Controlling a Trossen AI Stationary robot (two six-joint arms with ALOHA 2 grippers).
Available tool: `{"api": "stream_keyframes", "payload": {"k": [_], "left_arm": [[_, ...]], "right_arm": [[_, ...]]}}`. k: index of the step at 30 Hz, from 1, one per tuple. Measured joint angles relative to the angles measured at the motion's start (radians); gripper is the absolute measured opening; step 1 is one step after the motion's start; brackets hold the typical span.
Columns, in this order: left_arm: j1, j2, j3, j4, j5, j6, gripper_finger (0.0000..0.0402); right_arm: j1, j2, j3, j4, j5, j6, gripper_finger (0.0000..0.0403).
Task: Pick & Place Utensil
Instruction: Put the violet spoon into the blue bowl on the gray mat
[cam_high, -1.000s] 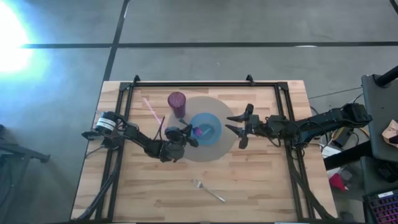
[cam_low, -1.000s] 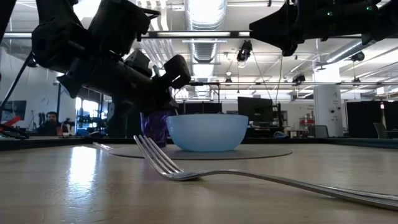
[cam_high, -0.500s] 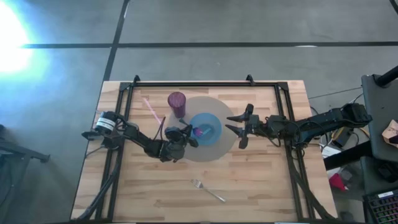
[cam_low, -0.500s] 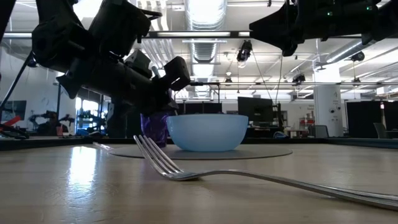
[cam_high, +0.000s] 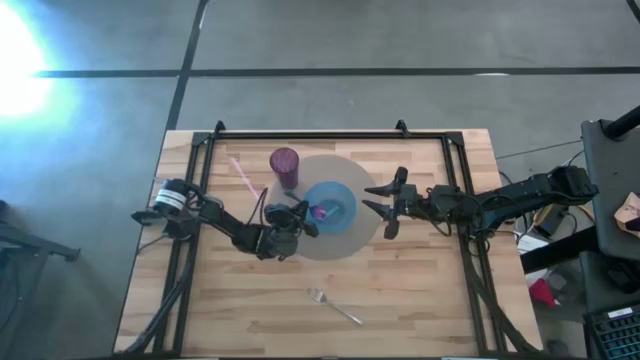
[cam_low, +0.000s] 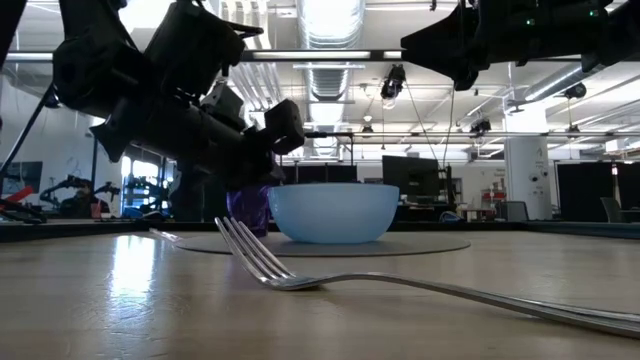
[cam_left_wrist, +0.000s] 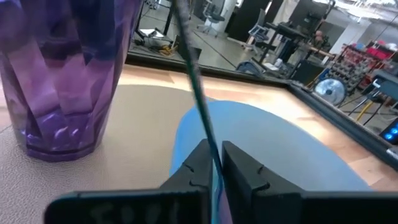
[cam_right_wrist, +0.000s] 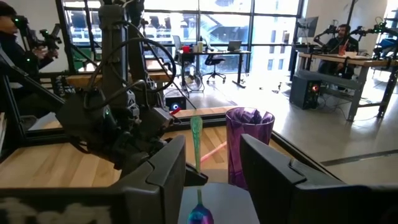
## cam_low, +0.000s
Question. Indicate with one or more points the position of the black partition panel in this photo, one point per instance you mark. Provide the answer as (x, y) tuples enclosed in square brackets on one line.
[(580, 190), (325, 174)]

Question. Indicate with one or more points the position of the dark office chair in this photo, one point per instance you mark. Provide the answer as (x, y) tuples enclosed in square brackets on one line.
[(611, 207)]

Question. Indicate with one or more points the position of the silver metal fork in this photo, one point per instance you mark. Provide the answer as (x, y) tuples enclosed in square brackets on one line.
[(285, 281)]

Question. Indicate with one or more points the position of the purple translucent plastic cup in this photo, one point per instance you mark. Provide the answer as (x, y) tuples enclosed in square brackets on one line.
[(250, 210)]

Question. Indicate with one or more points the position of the black ceiling spotlight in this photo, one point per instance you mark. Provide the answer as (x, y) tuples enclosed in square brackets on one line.
[(393, 82), (576, 90), (481, 126)]

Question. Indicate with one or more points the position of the light blue plastic bowl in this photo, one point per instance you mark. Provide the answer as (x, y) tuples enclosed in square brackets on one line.
[(335, 215)]

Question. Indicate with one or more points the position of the background black robot arm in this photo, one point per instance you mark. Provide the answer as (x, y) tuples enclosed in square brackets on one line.
[(65, 184)]

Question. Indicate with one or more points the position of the red background object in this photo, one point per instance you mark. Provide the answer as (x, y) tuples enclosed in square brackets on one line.
[(20, 194)]

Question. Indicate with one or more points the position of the black aluminium table frame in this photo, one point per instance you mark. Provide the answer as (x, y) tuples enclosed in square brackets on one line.
[(75, 227)]

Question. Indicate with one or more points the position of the slanted silver ceiling duct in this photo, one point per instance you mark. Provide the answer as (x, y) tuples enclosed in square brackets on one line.
[(560, 82)]

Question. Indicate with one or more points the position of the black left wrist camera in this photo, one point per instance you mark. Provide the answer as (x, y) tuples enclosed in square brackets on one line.
[(285, 127)]

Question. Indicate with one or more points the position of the LED light bar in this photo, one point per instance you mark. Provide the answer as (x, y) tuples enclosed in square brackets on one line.
[(310, 55)]

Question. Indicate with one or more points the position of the round grey placemat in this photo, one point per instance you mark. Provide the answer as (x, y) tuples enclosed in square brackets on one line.
[(400, 246)]

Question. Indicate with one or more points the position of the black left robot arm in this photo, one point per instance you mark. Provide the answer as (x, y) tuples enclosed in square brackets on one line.
[(125, 75)]

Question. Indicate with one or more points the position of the dark wall picture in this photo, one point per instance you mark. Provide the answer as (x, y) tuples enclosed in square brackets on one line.
[(25, 172)]

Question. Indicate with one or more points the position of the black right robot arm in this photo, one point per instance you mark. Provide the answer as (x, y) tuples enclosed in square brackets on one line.
[(550, 35)]

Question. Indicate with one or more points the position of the white round pillar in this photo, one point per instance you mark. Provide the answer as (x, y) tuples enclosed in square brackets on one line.
[(527, 175)]

